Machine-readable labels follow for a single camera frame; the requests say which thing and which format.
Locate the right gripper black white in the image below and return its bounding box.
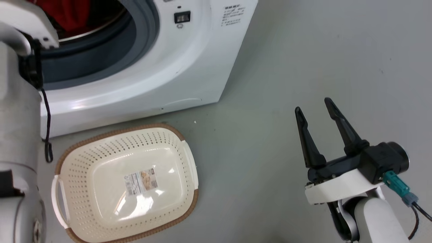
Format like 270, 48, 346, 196
294, 98, 410, 205

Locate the white front-load washing machine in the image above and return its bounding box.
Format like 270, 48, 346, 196
19, 0, 259, 138

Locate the cream perforated laundry basket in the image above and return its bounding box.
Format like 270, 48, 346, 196
51, 123, 199, 243

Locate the paper label sticker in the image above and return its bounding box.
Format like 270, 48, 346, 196
124, 169, 158, 196

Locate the red garment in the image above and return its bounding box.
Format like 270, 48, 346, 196
28, 0, 91, 33

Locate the teal plug black cable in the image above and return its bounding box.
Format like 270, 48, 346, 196
383, 170, 432, 241

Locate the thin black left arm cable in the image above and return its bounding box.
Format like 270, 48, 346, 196
32, 39, 54, 163

